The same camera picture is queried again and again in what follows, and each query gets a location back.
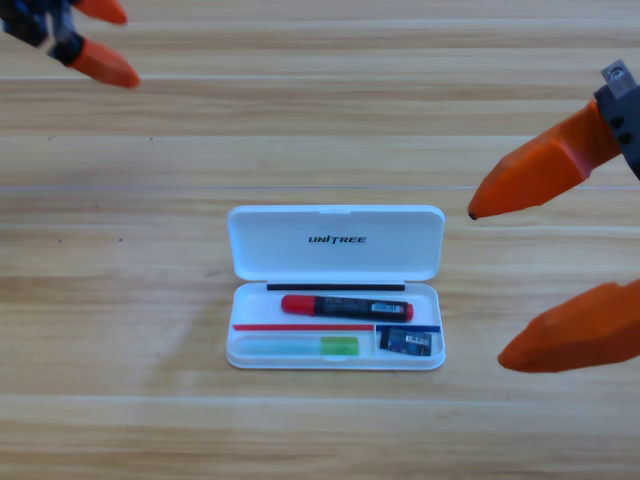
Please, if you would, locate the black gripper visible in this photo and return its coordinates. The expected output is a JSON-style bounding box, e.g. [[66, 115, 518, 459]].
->
[[0, 0, 142, 90], [467, 58, 640, 221]]

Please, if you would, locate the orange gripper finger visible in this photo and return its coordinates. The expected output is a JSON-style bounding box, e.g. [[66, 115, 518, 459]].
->
[[497, 278, 640, 374]]

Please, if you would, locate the black eraser with label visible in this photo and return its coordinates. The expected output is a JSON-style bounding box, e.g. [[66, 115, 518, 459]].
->
[[378, 327, 434, 358]]

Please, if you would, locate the white Unitree pencil case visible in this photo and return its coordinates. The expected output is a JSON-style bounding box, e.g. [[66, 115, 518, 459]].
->
[[225, 204, 447, 371]]

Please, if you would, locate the black marker with red cap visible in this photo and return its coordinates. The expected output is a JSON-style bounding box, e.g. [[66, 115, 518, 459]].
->
[[280, 293, 415, 323]]

